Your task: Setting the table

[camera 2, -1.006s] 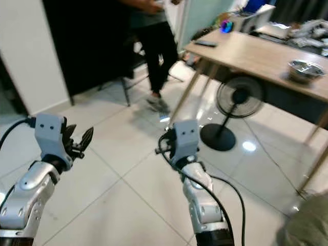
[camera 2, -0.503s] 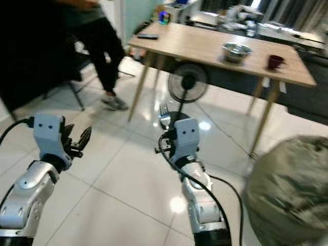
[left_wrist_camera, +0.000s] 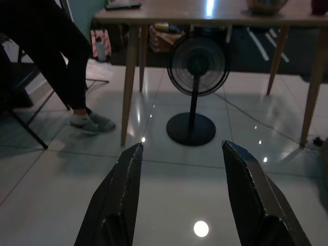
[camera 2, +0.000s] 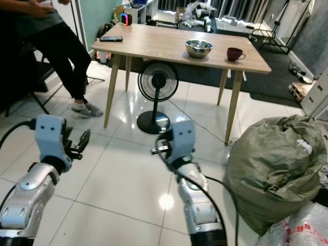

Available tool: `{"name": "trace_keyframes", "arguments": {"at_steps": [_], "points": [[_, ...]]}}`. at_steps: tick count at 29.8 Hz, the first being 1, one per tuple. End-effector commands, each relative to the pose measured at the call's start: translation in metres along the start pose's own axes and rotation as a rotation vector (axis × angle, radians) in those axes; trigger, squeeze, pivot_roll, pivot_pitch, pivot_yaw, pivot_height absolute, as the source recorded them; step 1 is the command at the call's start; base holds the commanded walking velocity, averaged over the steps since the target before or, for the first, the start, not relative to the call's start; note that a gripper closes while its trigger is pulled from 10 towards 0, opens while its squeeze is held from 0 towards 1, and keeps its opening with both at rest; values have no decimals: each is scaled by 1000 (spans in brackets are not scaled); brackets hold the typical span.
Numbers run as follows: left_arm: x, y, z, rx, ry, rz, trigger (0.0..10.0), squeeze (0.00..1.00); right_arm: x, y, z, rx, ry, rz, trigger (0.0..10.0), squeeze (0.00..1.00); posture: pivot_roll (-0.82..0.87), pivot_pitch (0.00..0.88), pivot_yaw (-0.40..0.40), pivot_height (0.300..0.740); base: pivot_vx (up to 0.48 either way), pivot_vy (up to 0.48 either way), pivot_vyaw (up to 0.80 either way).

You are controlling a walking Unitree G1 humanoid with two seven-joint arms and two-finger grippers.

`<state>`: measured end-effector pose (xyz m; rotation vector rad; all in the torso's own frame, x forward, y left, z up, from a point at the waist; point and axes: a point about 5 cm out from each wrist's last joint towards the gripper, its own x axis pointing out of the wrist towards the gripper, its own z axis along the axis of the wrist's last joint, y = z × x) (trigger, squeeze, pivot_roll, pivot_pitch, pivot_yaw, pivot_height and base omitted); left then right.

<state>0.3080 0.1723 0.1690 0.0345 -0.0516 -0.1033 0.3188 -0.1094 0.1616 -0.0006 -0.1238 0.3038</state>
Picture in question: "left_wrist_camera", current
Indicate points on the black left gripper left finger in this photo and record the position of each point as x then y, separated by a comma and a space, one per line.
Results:
118, 200

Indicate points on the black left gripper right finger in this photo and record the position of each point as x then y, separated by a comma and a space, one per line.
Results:
253, 200

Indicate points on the grey sneaker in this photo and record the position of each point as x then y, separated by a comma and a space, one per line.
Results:
85, 124
105, 123

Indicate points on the black power plug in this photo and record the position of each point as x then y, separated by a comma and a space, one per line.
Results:
317, 141

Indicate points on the light wooden table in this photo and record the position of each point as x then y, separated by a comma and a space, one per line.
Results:
130, 77

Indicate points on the grey water bottle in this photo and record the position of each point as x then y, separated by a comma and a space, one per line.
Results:
101, 50

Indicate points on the pink striped bag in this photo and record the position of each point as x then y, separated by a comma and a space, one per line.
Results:
109, 43

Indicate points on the black folding chair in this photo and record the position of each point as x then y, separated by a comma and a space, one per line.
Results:
18, 77

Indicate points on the brown cardboard box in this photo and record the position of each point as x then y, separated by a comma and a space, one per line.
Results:
164, 41

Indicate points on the person's legs in black trousers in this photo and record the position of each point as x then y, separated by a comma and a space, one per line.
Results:
51, 33

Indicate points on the patterned bowl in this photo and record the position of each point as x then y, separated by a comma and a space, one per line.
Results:
266, 6

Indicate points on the black remote control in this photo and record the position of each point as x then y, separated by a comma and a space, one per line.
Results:
123, 5

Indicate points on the dark purple cup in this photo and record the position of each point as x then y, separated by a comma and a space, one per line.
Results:
320, 6

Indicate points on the black pedestal fan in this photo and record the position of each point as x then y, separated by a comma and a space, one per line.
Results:
191, 128

